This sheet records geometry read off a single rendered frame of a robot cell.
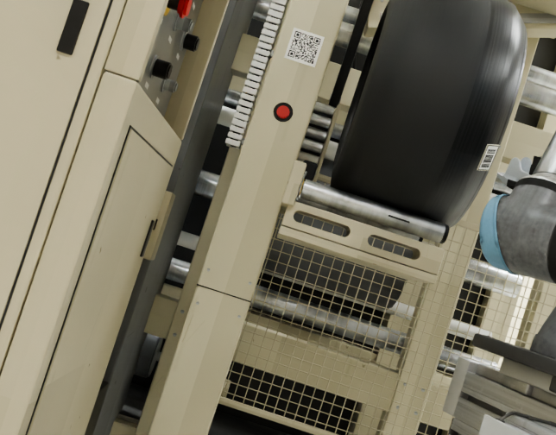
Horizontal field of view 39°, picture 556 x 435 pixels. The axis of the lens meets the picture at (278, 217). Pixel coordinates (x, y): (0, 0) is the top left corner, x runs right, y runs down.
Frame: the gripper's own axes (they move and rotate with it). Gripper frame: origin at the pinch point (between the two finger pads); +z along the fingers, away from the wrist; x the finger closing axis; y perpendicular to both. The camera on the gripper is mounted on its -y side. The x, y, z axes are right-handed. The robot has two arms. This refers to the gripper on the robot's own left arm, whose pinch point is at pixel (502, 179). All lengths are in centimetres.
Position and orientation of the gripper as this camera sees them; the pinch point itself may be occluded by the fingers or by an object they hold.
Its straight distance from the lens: 172.0
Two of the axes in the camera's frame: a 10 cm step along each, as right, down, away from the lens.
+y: 1.3, -9.5, -2.8
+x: -8.0, 0.7, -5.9
